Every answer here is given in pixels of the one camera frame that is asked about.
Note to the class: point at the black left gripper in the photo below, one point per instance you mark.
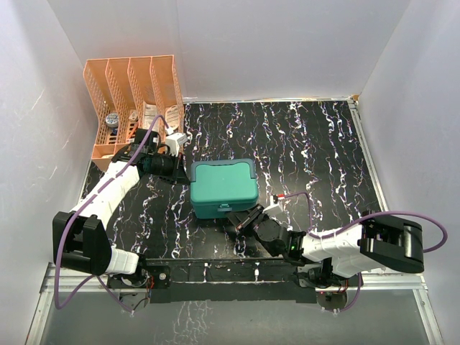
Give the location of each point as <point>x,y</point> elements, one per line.
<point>178,175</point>

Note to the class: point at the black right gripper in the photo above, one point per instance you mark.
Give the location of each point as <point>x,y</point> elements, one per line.
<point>242,219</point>

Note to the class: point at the teal medicine kit box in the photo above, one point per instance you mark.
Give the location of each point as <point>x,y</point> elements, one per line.
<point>221,186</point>

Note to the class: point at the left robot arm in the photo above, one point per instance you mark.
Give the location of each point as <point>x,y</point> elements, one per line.
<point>79,236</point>

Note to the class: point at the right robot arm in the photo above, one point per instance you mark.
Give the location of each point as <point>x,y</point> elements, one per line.
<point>325,259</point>

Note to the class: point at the white paper packet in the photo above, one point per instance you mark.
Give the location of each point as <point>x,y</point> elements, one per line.
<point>149,113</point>

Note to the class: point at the round blue white tin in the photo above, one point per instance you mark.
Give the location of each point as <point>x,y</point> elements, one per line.
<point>112,120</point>

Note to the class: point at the peach plastic file organizer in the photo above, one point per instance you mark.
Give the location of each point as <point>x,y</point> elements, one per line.
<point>122,85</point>

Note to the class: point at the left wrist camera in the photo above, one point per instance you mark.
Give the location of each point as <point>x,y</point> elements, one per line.
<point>175,141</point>

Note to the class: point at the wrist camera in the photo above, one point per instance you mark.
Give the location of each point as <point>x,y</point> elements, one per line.
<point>175,141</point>
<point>275,207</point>

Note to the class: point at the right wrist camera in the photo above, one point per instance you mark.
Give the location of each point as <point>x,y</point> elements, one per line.
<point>275,207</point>

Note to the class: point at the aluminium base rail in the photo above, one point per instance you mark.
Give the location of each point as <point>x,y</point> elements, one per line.
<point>232,302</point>

